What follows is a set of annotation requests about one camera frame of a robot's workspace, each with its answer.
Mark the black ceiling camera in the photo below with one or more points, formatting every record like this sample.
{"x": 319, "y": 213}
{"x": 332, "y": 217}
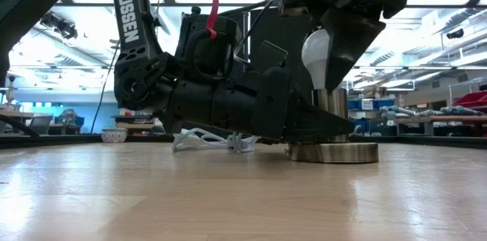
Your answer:
{"x": 57, "y": 24}

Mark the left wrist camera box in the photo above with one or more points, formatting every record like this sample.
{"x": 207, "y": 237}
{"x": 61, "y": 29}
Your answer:
{"x": 270, "y": 54}

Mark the grey patterned bag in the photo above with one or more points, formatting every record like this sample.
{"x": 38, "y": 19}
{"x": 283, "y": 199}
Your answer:
{"x": 68, "y": 116}

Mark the red plastic bin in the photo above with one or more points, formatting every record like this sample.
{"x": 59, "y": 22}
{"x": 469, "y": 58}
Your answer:
{"x": 473, "y": 100}

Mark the dark mesh chair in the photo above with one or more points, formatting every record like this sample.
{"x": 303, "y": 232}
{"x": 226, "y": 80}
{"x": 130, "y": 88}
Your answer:
{"x": 40, "y": 124}

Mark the wooden workbench with parts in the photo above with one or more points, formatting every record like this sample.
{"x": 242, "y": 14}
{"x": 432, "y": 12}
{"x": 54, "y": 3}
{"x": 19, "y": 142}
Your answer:
{"x": 437, "y": 119}

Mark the white globe lightbulb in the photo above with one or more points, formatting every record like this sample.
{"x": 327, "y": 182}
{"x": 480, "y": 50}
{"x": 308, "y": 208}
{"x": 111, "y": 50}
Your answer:
{"x": 316, "y": 54}

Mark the row of blue bins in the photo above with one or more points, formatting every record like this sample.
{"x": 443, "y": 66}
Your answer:
{"x": 371, "y": 104}

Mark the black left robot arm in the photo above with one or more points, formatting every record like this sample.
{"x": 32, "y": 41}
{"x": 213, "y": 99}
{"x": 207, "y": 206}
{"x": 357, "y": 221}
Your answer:
{"x": 127, "y": 9}

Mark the small black ceiling device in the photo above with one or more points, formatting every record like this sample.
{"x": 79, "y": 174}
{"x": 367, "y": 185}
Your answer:
{"x": 454, "y": 33}

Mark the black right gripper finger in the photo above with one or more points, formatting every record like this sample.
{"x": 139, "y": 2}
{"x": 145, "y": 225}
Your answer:
{"x": 350, "y": 47}

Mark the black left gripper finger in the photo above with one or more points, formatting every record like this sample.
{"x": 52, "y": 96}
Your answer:
{"x": 319, "y": 125}

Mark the brown desk with black leg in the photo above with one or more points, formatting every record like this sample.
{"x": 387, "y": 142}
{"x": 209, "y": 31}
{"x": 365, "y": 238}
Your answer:
{"x": 15, "y": 113}

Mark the red zip tie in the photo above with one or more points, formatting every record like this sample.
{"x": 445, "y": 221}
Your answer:
{"x": 213, "y": 9}

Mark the low shelf with books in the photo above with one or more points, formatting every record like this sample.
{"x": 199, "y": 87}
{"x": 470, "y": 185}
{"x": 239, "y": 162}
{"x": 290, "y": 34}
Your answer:
{"x": 133, "y": 120}

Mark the small patterned ceramic bowl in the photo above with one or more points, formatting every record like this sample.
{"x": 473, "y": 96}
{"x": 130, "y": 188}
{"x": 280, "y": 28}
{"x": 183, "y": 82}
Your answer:
{"x": 114, "y": 135}

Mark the black aluminium table frame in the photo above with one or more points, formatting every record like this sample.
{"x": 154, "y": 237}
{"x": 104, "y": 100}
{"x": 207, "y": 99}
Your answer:
{"x": 57, "y": 140}

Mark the brass lamp socket base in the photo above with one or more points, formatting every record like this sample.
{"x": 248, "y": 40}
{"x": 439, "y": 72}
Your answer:
{"x": 335, "y": 153}

